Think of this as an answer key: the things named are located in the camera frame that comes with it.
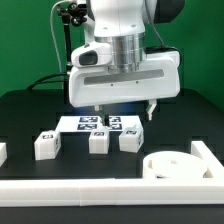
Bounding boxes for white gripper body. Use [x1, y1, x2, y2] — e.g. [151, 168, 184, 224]
[69, 51, 180, 107]

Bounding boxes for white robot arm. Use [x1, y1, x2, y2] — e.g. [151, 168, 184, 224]
[69, 0, 185, 113]

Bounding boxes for white AprilTag base sheet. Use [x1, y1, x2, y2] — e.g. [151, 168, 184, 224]
[56, 116, 141, 133]

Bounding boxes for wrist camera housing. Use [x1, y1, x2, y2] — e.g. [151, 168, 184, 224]
[71, 41, 112, 67]

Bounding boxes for black floor cables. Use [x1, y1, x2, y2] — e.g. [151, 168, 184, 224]
[26, 72, 69, 91]

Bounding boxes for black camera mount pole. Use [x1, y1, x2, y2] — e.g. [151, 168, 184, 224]
[56, 1, 88, 73]

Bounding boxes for white U-shaped barrier frame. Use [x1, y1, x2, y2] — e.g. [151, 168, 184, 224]
[0, 141, 224, 207]

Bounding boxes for grey cable on pole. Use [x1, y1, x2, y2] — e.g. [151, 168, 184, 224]
[49, 0, 73, 73]

